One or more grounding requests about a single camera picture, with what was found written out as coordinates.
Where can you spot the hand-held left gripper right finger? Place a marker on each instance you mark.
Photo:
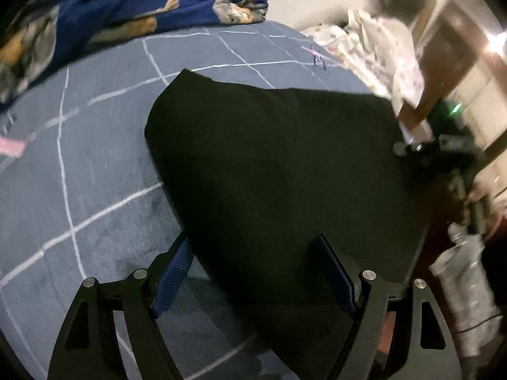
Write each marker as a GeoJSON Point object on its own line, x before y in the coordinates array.
{"type": "Point", "coordinates": [334, 277]}

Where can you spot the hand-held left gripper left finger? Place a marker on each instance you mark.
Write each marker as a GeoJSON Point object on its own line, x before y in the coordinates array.
{"type": "Point", "coordinates": [174, 277]}

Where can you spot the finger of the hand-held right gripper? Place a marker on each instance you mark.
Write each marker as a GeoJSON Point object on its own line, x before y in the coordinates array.
{"type": "Point", "coordinates": [420, 158]}

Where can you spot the black pants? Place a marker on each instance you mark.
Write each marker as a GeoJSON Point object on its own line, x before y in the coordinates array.
{"type": "Point", "coordinates": [277, 158]}

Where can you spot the brown wooden furniture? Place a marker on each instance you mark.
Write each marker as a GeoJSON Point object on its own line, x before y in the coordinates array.
{"type": "Point", "coordinates": [435, 79]}

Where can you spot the white printed crumpled cloth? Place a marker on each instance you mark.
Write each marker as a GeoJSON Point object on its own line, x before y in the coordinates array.
{"type": "Point", "coordinates": [376, 43]}

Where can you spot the clear plastic bottle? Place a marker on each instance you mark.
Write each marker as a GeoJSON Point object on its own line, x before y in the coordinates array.
{"type": "Point", "coordinates": [467, 293]}

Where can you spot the blue grid-patterned bed sheet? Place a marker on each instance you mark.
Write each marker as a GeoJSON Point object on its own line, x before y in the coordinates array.
{"type": "Point", "coordinates": [99, 158]}

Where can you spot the navy dog-print fleece blanket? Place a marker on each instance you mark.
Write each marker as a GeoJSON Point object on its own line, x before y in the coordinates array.
{"type": "Point", "coordinates": [119, 4]}

